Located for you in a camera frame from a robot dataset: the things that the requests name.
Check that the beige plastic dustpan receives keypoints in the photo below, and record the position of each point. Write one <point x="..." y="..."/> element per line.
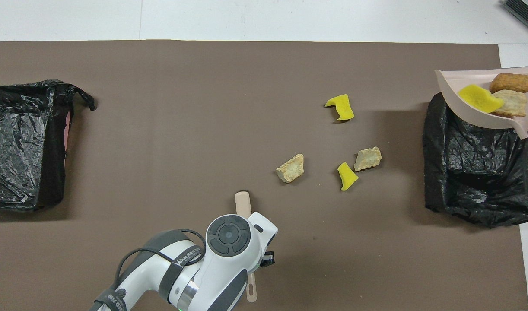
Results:
<point x="452" y="80"/>

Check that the orange-brown sponge chunk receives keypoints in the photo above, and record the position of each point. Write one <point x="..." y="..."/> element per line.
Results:
<point x="510" y="82"/>

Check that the dark ribbed object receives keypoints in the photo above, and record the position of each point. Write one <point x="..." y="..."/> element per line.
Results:
<point x="525" y="11"/>

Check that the notched yellow sponge piece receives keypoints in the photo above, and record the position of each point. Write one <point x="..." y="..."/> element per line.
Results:
<point x="344" y="108"/>

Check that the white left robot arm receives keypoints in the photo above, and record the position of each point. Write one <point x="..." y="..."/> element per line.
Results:
<point x="212" y="280"/>

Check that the beige foam chunk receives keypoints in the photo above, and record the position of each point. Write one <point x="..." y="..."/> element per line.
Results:
<point x="290" y="168"/>
<point x="367" y="158"/>
<point x="512" y="103"/>

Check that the brown table mat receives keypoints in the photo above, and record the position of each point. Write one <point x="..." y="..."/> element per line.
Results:
<point x="160" y="129"/>

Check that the yellow sponge wedge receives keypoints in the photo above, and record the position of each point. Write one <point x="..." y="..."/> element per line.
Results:
<point x="478" y="97"/>

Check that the beige hand brush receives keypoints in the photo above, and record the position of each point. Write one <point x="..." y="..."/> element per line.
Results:
<point x="243" y="203"/>

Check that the small yellow sponge piece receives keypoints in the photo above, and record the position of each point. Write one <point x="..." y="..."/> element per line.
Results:
<point x="346" y="177"/>

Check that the black bag lined pink bin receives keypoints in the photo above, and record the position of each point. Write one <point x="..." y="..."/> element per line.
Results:
<point x="17" y="142"/>

